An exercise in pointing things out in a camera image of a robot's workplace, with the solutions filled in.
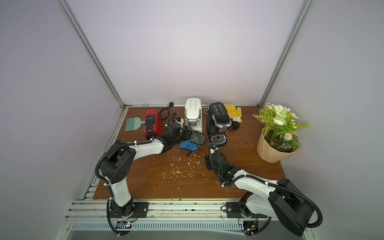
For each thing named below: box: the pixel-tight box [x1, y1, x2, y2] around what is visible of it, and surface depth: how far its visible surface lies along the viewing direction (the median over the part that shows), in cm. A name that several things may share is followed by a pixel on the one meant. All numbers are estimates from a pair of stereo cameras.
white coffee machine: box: [184, 97, 203, 133], surface depth 89 cm
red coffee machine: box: [144, 109, 165, 140], surface depth 88 cm
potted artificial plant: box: [252, 102, 310, 164], surface depth 77 cm
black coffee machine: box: [206, 101, 232, 147], surface depth 89 cm
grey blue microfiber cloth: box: [179, 140, 202, 151], surface depth 91 cm
